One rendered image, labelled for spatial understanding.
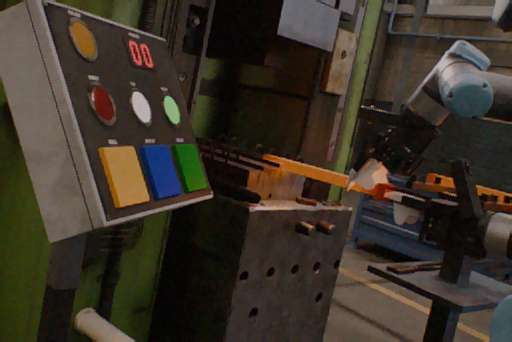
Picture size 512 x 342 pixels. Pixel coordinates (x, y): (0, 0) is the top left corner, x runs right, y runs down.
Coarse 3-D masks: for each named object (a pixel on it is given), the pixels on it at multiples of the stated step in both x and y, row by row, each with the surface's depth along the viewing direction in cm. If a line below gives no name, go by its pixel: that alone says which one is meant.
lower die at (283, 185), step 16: (208, 144) 151; (208, 160) 137; (224, 160) 137; (240, 160) 137; (256, 160) 140; (240, 176) 130; (256, 176) 131; (272, 176) 135; (288, 176) 139; (304, 176) 143; (272, 192) 136; (288, 192) 140
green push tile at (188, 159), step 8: (192, 144) 97; (176, 152) 91; (184, 152) 93; (192, 152) 96; (176, 160) 91; (184, 160) 92; (192, 160) 95; (184, 168) 91; (192, 168) 94; (200, 168) 97; (184, 176) 91; (192, 176) 93; (200, 176) 96; (184, 184) 91; (192, 184) 92; (200, 184) 95
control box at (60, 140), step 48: (48, 0) 72; (0, 48) 71; (48, 48) 69; (96, 48) 78; (144, 48) 92; (48, 96) 70; (144, 96) 87; (48, 144) 70; (96, 144) 72; (144, 144) 83; (48, 192) 71; (96, 192) 69; (192, 192) 93; (48, 240) 71
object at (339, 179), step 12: (264, 156) 140; (276, 156) 141; (288, 168) 135; (300, 168) 133; (312, 168) 131; (324, 180) 129; (336, 180) 127; (372, 192) 121; (384, 192) 119; (408, 192) 116
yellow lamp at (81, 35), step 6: (78, 24) 76; (72, 30) 74; (78, 30) 75; (84, 30) 76; (78, 36) 75; (84, 36) 76; (90, 36) 78; (78, 42) 74; (84, 42) 75; (90, 42) 77; (84, 48) 75; (90, 48) 77; (90, 54) 76
